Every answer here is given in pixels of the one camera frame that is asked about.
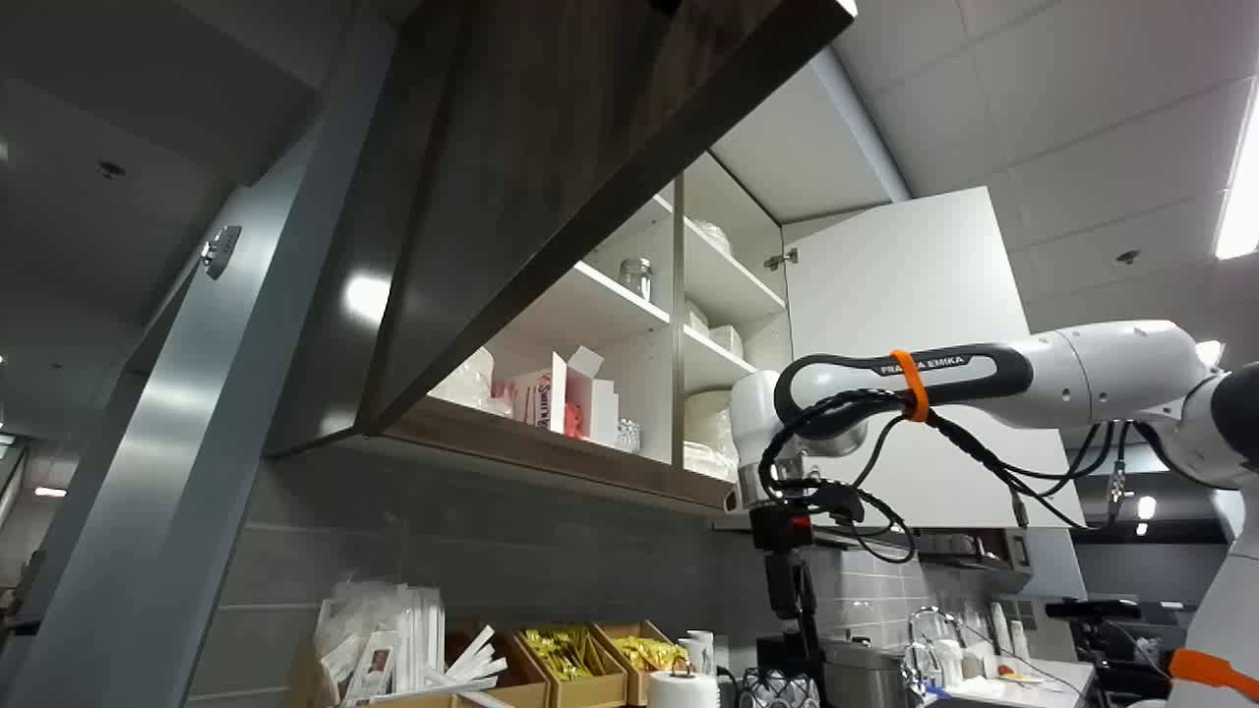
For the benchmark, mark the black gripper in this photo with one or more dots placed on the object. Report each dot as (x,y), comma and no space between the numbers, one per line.
(783,585)

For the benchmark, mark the pink and white packet box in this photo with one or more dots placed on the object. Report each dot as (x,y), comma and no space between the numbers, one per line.
(542,396)

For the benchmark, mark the white cabinet door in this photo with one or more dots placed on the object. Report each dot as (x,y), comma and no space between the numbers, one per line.
(907,290)

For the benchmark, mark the black coffee appliance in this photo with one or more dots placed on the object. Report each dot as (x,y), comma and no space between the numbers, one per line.
(771,679)

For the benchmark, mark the metal canister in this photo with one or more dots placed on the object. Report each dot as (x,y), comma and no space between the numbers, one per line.
(865,675)

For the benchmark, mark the white paper cup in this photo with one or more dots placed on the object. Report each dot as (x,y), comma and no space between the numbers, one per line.
(698,652)

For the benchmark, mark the wooden bin with yellow packets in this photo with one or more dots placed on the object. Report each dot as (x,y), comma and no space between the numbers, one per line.
(571,661)
(643,652)

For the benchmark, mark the cluster of clear bottles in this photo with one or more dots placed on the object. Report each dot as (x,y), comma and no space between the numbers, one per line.
(967,652)

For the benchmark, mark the wooden condiment bin with stirrers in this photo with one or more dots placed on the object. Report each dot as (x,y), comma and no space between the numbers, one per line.
(516,675)

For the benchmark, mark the plain white carton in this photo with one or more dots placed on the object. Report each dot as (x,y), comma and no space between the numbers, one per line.
(597,410)

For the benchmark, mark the black machine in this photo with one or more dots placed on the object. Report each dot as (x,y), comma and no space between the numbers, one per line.
(1116,652)

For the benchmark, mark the white dishes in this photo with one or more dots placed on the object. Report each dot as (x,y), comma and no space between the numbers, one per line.
(719,338)

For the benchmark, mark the small metal jar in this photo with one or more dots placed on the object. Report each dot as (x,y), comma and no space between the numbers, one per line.
(634,277)

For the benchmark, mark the white bowls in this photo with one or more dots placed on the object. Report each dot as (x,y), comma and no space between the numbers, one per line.
(709,237)

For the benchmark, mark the ceiling light panel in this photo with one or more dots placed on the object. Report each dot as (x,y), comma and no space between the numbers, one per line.
(1240,181)

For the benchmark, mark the red black wrist camera mount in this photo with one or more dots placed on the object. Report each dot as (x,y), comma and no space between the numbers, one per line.
(783,528)

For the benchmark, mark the dark wood wall cabinet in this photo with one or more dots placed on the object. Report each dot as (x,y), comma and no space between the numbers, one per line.
(524,169)

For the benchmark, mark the grey metal post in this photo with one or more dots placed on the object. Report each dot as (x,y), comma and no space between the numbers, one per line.
(170,457)

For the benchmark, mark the metal knob on post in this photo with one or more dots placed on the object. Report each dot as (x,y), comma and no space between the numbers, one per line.
(219,248)

